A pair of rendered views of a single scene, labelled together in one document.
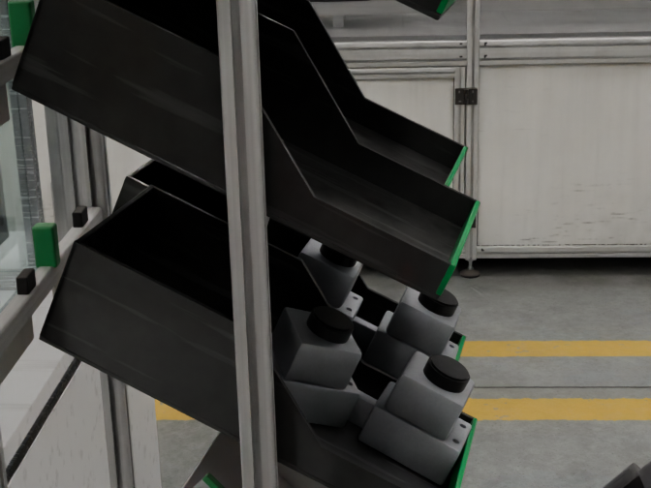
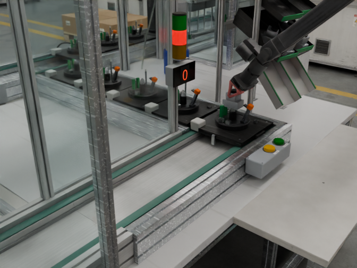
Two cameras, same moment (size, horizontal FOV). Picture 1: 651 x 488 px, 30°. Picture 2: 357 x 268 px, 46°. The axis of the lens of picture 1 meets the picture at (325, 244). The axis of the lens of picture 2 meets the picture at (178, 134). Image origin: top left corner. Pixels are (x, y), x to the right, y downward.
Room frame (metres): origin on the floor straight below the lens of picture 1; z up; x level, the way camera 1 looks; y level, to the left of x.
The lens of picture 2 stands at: (-0.91, -0.71, 1.68)
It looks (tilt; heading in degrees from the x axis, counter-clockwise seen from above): 26 degrees down; 36
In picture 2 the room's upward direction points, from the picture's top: straight up
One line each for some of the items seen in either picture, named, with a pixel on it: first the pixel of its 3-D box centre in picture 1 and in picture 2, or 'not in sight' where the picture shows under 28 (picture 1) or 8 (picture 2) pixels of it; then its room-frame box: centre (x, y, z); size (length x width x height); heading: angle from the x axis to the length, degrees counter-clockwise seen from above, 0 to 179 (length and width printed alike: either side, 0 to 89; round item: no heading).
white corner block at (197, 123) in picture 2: not in sight; (197, 124); (0.36, 0.12, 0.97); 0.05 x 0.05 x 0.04; 86
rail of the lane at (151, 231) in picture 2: not in sight; (223, 176); (0.17, -0.12, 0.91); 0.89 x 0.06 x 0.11; 176
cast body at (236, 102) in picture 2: not in sight; (231, 97); (0.46, 0.03, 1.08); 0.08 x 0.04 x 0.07; 86
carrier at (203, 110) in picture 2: not in sight; (183, 98); (0.47, 0.27, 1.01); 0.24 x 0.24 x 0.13; 86
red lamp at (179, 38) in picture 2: not in sight; (179, 36); (0.27, 0.15, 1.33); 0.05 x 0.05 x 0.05
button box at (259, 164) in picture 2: not in sight; (268, 157); (0.36, -0.19, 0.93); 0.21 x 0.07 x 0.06; 176
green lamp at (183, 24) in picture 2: not in sight; (179, 22); (0.27, 0.15, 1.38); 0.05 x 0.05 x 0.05
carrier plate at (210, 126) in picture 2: not in sight; (231, 125); (0.45, 0.02, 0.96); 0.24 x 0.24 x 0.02; 86
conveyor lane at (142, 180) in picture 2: not in sight; (179, 163); (0.16, 0.06, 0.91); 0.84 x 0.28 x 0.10; 176
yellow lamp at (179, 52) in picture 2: not in sight; (179, 50); (0.27, 0.15, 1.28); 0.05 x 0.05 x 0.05
